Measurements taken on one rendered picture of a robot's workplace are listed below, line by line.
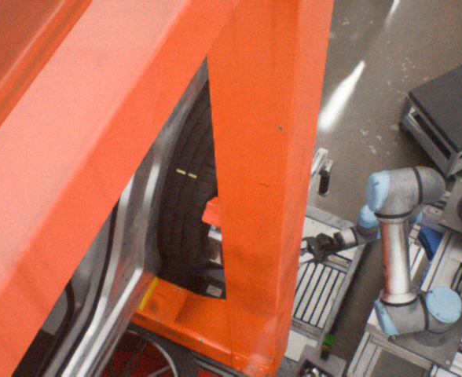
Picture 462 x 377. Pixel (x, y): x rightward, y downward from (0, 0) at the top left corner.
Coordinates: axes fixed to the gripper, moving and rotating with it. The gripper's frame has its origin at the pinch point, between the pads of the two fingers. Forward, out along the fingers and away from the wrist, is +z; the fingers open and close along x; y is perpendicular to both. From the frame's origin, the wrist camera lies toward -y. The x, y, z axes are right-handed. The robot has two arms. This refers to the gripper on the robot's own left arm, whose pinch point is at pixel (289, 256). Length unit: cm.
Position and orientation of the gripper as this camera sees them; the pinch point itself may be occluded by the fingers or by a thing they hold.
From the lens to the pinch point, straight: 268.3
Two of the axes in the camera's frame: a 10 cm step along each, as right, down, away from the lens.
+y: 0.3, 4.9, 8.7
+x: -3.4, -8.2, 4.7
